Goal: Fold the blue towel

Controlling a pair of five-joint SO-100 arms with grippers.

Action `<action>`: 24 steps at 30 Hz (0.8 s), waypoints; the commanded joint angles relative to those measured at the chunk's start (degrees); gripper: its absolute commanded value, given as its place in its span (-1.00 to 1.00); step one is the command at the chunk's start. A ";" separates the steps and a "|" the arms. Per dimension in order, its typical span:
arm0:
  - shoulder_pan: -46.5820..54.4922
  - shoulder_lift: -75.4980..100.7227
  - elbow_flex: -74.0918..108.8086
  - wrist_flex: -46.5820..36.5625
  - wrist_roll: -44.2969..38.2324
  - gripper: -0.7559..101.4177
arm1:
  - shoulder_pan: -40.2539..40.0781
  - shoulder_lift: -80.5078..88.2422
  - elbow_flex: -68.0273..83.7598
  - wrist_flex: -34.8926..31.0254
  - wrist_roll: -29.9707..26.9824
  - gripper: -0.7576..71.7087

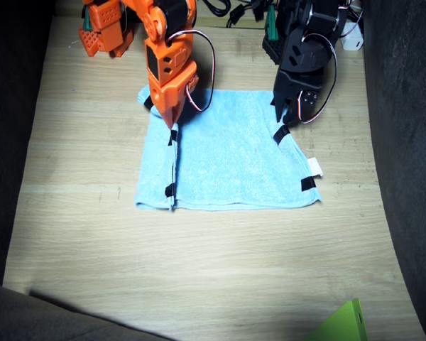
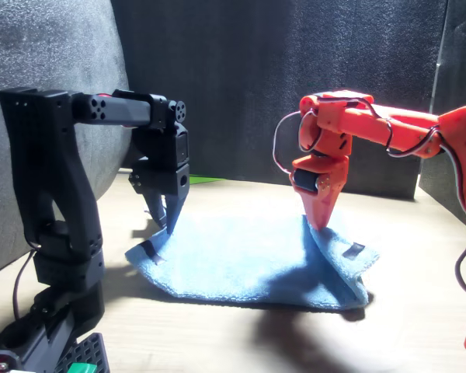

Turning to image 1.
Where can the light blue towel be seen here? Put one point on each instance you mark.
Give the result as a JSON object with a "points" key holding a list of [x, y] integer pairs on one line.
{"points": [[227, 160]]}

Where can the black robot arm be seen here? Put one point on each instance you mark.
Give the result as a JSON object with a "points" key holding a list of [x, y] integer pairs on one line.
{"points": [[312, 39]]}

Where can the orange arm base block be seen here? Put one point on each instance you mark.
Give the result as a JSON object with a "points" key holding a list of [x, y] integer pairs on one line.
{"points": [[106, 32]]}

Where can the black arm base block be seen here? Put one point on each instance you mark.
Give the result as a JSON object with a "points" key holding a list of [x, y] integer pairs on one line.
{"points": [[274, 49]]}

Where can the green clamp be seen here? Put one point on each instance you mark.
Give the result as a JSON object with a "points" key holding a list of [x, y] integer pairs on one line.
{"points": [[87, 19], [271, 23]]}

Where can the white usb charger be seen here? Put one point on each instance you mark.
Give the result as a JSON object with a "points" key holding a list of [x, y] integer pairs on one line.
{"points": [[353, 37]]}

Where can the curved grey foam sheet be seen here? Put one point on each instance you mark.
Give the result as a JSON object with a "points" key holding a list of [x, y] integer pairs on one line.
{"points": [[404, 142]]}

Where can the dark foam panel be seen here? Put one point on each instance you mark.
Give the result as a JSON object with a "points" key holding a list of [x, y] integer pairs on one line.
{"points": [[39, 316], [7, 124]]}

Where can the green plastic bracket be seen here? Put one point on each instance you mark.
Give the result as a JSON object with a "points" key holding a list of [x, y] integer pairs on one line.
{"points": [[344, 323]]}

